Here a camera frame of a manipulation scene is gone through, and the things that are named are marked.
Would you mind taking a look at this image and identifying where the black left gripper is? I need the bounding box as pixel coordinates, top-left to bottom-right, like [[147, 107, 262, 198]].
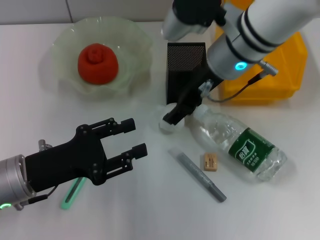
[[24, 117, 148, 193]]

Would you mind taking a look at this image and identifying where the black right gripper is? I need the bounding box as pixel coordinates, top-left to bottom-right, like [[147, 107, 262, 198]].
[[162, 62, 224, 125]]

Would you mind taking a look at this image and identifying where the white paper ball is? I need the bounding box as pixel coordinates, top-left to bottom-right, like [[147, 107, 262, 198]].
[[158, 103, 186, 135]]

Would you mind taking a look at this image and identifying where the clear water bottle green label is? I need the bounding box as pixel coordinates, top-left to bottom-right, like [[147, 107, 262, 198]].
[[192, 104, 288, 183]]

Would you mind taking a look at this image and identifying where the red-orange toy orange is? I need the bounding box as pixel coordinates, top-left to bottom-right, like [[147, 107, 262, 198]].
[[77, 42, 120, 86]]

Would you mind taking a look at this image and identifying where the black mesh pen holder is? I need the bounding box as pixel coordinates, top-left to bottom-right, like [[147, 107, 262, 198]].
[[166, 41, 209, 107]]

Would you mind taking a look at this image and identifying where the grey marker pen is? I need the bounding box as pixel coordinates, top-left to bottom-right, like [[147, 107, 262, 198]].
[[167, 147, 228, 203]]

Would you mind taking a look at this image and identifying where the pale green glass fruit plate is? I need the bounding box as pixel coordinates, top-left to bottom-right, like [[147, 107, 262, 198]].
[[51, 16, 154, 101]]

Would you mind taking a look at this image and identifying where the mint green utility knife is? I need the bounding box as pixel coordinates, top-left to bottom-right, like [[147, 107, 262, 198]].
[[59, 176, 87, 210]]

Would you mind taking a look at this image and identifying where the small beige wooden block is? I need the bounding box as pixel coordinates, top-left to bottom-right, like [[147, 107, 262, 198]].
[[203, 152, 218, 172]]

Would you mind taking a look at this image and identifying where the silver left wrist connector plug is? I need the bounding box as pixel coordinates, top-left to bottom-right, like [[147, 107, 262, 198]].
[[38, 139, 53, 153]]

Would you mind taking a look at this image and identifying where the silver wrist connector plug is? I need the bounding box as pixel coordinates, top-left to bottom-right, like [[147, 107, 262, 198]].
[[258, 59, 279, 76], [38, 139, 53, 153]]

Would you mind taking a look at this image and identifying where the silver right wrist connector plug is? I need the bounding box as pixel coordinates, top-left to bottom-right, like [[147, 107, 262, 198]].
[[258, 59, 279, 76]]

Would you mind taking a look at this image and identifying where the yellow plastic bin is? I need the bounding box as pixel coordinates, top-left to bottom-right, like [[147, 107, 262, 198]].
[[214, 0, 308, 105]]

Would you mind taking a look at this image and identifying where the grey right gripper cable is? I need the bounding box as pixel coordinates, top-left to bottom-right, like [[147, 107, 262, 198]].
[[198, 71, 266, 103]]

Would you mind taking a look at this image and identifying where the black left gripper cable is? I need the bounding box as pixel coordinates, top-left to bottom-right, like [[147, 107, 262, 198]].
[[14, 186, 60, 211]]

